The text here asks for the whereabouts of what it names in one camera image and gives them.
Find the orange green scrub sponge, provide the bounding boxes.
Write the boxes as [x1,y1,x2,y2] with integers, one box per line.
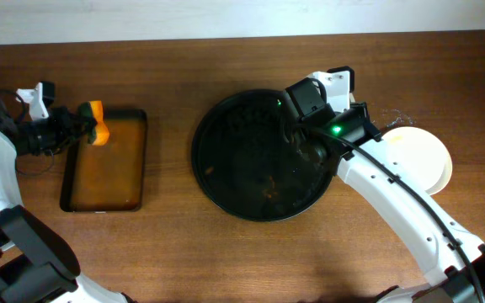
[78,100,110,146]

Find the grey-white plate with sauce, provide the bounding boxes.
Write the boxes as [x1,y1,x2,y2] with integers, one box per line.
[383,126,448,191]

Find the cream plate with sauce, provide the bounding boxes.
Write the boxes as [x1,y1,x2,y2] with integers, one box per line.
[426,146,453,195]

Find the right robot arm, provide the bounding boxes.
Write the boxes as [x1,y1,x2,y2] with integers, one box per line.
[280,77,485,302]

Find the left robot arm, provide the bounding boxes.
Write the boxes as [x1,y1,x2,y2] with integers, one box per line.
[0,82,130,303]

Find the black rectangular water tray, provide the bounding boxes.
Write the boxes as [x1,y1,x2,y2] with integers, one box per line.
[60,108,148,212]

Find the round black serving tray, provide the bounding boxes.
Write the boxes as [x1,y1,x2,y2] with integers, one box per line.
[191,89,333,221]

